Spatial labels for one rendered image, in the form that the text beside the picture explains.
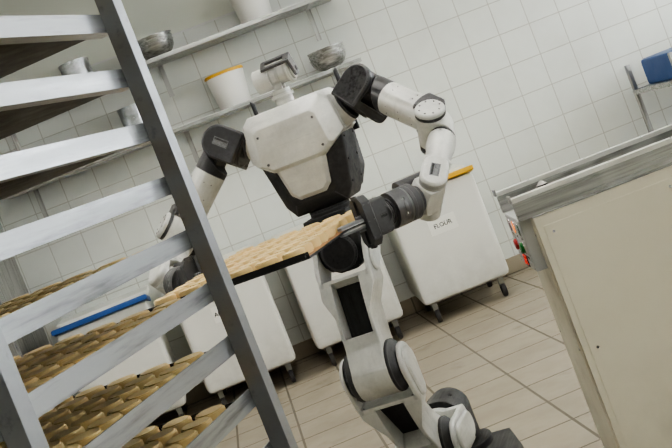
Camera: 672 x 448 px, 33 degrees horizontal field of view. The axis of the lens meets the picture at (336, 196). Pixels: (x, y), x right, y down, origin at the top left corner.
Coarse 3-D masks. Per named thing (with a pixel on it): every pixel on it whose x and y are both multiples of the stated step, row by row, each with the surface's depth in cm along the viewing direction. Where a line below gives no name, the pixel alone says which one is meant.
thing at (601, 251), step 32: (608, 192) 282; (640, 192) 282; (544, 224) 283; (576, 224) 283; (608, 224) 283; (640, 224) 283; (544, 256) 287; (576, 256) 283; (608, 256) 283; (640, 256) 283; (544, 288) 313; (576, 288) 284; (608, 288) 284; (640, 288) 284; (576, 320) 284; (608, 320) 284; (640, 320) 284; (576, 352) 297; (608, 352) 285; (640, 352) 285; (608, 384) 285; (640, 384) 285; (608, 416) 286; (640, 416) 286
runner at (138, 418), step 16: (208, 352) 172; (224, 352) 177; (192, 368) 166; (208, 368) 171; (176, 384) 160; (192, 384) 164; (144, 400) 151; (160, 400) 155; (176, 400) 159; (128, 416) 146; (144, 416) 150; (112, 432) 142; (128, 432) 145
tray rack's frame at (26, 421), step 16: (0, 336) 123; (0, 352) 122; (0, 368) 121; (16, 368) 123; (0, 384) 121; (16, 384) 122; (0, 400) 121; (16, 400) 121; (0, 416) 122; (16, 416) 121; (32, 416) 123; (16, 432) 121; (32, 432) 122
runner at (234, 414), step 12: (240, 396) 177; (228, 408) 172; (240, 408) 176; (252, 408) 180; (216, 420) 167; (228, 420) 171; (240, 420) 175; (204, 432) 163; (216, 432) 166; (228, 432) 170; (192, 444) 159; (204, 444) 162; (216, 444) 165
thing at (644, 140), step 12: (660, 132) 311; (624, 144) 311; (636, 144) 312; (648, 144) 312; (588, 156) 313; (600, 156) 312; (612, 156) 312; (564, 168) 312; (576, 168) 312; (528, 180) 312; (552, 180) 312; (492, 192) 315; (504, 192) 313; (516, 192) 313; (504, 204) 313
